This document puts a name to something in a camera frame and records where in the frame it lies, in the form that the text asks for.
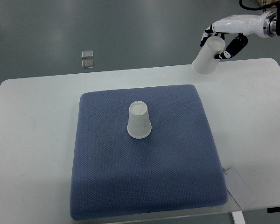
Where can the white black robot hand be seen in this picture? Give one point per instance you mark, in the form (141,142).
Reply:
(241,25)

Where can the white paper cup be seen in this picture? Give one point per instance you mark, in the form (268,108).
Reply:
(139,125)
(205,63)

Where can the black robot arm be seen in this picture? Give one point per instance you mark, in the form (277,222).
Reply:
(270,22)

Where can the wooden furniture corner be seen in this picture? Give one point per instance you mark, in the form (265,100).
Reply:
(266,2)

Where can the blue textured cushion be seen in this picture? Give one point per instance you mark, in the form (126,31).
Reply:
(175,167)

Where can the white paper tag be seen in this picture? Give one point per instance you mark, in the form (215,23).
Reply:
(238,189)

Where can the upper metal floor plate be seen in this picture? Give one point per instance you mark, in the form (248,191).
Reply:
(87,54)

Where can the black table control panel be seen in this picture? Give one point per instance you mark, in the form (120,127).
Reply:
(273,210)

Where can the white table leg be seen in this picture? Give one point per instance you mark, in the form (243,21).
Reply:
(238,217)

